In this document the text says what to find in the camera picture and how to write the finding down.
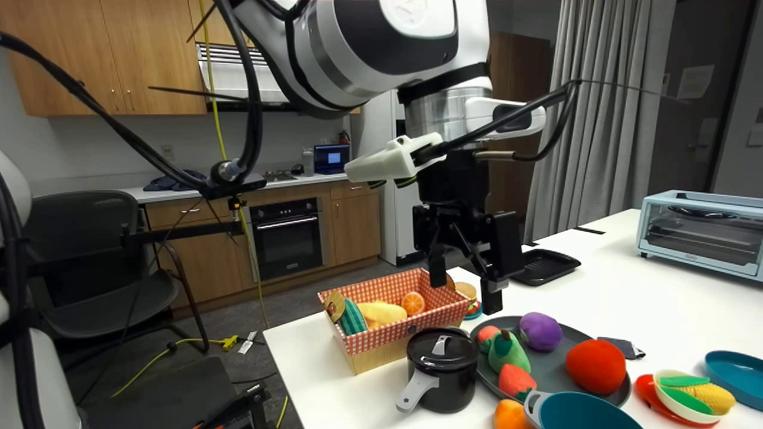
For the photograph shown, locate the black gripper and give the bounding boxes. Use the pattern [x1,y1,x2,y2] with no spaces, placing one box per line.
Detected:
[412,151,526,316]

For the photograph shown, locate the orange round plushie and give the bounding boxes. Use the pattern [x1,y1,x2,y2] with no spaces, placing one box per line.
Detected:
[564,338,629,400]

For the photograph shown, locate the purple plushie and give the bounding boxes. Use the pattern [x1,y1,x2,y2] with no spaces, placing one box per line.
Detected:
[519,309,565,352]

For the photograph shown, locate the gray plate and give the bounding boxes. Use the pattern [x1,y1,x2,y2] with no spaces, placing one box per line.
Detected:
[471,315,634,410]

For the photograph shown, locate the blue pot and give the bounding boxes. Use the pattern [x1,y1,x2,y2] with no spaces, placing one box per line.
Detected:
[522,389,644,429]

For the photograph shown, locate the burger toy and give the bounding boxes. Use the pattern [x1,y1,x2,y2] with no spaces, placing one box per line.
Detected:
[454,278,484,319]

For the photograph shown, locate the white refrigerator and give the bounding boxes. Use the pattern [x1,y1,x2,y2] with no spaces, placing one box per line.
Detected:
[348,90,449,266]

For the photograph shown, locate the orange slice toy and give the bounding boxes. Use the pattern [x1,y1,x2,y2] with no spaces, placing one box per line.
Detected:
[398,289,430,316]

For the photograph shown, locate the black square tray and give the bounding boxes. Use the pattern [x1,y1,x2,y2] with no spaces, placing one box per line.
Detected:
[509,246,585,289]

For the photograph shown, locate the yellow banana toy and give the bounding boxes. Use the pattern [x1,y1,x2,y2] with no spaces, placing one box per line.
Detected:
[355,298,410,329]

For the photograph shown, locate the green leafy carrot toy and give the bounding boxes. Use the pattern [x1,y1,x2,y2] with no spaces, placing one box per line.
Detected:
[476,321,534,373]

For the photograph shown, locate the wooden lower cabinets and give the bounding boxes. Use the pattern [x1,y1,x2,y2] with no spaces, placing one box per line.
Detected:
[141,174,385,307]

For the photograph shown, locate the wooden cabinets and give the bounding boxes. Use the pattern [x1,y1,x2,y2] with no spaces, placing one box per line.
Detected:
[141,174,385,307]
[0,0,365,120]

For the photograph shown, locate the red checkered basket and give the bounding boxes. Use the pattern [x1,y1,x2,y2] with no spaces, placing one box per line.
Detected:
[315,265,473,376]

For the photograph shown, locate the teal striped toy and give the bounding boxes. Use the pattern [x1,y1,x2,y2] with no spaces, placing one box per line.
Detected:
[339,298,370,338]

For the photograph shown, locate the small blue screen appliance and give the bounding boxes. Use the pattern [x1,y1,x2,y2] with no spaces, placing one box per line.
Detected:
[315,142,354,176]

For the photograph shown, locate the small orange fruit toy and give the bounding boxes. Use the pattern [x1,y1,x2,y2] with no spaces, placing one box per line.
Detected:
[492,397,534,429]

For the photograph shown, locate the black built-in oven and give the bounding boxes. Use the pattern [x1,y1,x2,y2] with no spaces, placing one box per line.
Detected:
[249,198,328,281]

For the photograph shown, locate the gray curtain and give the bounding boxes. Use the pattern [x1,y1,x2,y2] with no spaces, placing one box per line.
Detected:
[522,0,663,240]

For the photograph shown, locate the light blue toaster oven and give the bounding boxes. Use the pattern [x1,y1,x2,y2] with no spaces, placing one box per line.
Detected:
[637,188,763,284]

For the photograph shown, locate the dark door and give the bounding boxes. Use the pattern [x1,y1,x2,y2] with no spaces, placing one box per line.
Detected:
[646,0,759,198]

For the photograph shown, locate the yellow green corn toy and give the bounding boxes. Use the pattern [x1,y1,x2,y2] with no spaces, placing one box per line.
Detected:
[651,368,740,424]

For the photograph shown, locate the white paper sign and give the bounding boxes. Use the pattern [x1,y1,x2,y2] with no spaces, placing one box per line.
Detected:
[675,64,715,102]

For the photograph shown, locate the silver range hood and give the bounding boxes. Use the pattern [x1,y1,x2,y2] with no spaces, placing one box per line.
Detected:
[197,43,322,111]

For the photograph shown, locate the black floor case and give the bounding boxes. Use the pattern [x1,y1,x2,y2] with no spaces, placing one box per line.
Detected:
[79,354,271,429]

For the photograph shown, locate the black office chair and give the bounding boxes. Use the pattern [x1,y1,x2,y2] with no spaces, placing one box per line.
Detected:
[31,188,213,354]

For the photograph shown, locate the wooden upper cabinets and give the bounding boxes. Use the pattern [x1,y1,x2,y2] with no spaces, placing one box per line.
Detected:
[0,0,365,120]

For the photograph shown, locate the white rounded equipment housing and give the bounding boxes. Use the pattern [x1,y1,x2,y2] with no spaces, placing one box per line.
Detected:
[0,151,83,429]

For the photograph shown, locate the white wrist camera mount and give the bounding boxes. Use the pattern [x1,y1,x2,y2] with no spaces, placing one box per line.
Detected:
[345,132,449,190]

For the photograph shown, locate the black pot with gray handle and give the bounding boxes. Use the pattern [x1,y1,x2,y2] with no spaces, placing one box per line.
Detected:
[393,326,482,415]

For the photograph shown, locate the white and black camera box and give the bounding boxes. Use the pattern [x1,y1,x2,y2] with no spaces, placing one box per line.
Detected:
[463,93,552,142]

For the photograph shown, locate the thin black camera cable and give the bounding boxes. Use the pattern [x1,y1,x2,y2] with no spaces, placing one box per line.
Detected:
[432,77,583,164]

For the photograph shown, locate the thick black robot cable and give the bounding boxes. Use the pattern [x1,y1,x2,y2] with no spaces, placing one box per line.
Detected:
[0,0,273,201]

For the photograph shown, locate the yellow cable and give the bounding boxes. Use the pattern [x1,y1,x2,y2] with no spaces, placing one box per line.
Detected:
[110,0,271,400]

